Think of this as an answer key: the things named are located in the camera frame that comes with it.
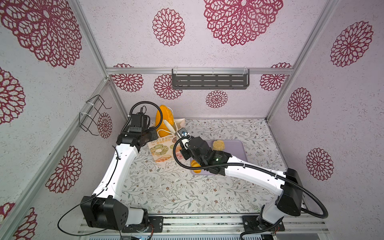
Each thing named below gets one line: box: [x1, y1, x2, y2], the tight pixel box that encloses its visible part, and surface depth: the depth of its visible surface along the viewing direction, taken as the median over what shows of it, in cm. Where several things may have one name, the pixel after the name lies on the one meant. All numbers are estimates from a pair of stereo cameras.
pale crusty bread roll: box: [212, 140, 225, 151], surface depth 102 cm
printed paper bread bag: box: [147, 118, 186, 163], surface depth 83 cm
